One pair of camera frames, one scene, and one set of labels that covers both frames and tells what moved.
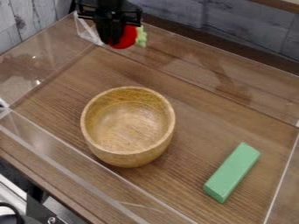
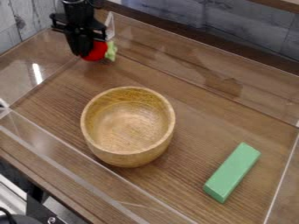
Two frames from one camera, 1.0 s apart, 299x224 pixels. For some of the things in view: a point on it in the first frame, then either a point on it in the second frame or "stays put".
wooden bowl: [127, 125] stays put
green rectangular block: [222, 183] stays put
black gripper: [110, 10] → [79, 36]
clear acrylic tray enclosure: [170, 133] stays put
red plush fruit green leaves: [134, 34] → [103, 50]
